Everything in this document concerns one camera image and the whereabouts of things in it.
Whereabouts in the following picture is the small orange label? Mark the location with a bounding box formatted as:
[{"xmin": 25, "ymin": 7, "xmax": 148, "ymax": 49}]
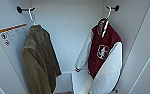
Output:
[{"xmin": 0, "ymin": 22, "xmax": 29, "ymax": 48}]

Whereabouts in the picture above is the dark olive jacket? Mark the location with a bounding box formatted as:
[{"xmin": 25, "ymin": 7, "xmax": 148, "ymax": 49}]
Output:
[{"xmin": 20, "ymin": 23, "xmax": 63, "ymax": 94}]

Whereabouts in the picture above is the white wardrobe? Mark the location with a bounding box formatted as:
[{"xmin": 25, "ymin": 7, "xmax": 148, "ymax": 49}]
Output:
[{"xmin": 0, "ymin": 0, "xmax": 150, "ymax": 94}]

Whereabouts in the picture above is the red and white varsity jacket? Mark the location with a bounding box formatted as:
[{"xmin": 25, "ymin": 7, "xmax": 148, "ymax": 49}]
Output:
[{"xmin": 74, "ymin": 18, "xmax": 125, "ymax": 94}]

